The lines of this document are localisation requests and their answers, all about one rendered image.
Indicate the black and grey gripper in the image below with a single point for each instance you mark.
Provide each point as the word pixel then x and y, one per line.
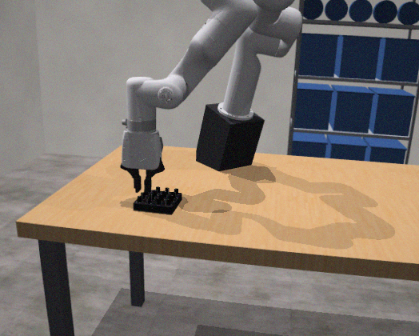
pixel 141 151

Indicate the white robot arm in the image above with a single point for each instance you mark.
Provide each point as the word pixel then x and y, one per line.
pixel 254 30

